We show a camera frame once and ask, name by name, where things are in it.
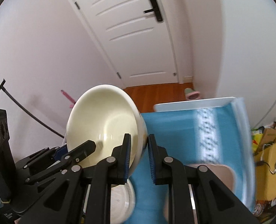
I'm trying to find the plain white plate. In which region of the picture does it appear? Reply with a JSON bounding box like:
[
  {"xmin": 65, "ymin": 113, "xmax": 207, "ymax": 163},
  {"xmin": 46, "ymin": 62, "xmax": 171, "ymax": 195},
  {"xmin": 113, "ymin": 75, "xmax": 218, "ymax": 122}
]
[{"xmin": 110, "ymin": 180, "xmax": 136, "ymax": 223}]

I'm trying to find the brown square bowl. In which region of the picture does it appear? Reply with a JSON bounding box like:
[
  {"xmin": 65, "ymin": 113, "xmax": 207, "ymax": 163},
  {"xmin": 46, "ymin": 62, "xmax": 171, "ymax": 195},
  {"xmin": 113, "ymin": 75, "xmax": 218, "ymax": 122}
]
[{"xmin": 163, "ymin": 163, "xmax": 235, "ymax": 222}]

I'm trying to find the cream ceramic bowl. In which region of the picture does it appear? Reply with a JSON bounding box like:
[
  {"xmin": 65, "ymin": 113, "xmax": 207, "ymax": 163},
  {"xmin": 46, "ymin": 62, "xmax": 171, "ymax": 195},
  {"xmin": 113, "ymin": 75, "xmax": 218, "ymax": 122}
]
[{"xmin": 66, "ymin": 84, "xmax": 148, "ymax": 175}]

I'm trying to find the blue patterned tablecloth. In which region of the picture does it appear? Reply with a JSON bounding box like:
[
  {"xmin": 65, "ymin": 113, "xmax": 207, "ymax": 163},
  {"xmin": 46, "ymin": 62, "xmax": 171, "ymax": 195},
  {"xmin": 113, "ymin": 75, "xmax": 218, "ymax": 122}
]
[{"xmin": 128, "ymin": 97, "xmax": 257, "ymax": 223}]

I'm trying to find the yellow cardboard box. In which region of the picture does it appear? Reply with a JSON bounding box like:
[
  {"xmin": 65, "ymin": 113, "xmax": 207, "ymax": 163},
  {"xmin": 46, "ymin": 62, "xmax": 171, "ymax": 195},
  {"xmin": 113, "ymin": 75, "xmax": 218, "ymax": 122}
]
[{"xmin": 251, "ymin": 118, "xmax": 276, "ymax": 215}]

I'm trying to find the black clothes rack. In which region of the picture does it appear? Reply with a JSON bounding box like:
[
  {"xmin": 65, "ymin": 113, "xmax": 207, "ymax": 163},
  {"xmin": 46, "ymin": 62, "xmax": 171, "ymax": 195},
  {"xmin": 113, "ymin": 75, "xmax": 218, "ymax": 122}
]
[{"xmin": 0, "ymin": 79, "xmax": 64, "ymax": 139}]

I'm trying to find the white door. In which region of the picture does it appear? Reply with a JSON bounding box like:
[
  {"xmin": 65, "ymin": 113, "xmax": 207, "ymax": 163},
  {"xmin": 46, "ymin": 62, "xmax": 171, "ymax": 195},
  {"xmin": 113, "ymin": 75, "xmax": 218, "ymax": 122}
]
[{"xmin": 74, "ymin": 0, "xmax": 178, "ymax": 87}]

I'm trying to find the black door handle lock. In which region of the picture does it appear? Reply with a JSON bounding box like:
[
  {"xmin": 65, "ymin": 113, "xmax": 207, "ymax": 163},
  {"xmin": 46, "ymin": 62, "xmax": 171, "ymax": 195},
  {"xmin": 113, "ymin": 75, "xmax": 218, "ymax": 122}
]
[{"xmin": 143, "ymin": 0, "xmax": 164, "ymax": 22}]

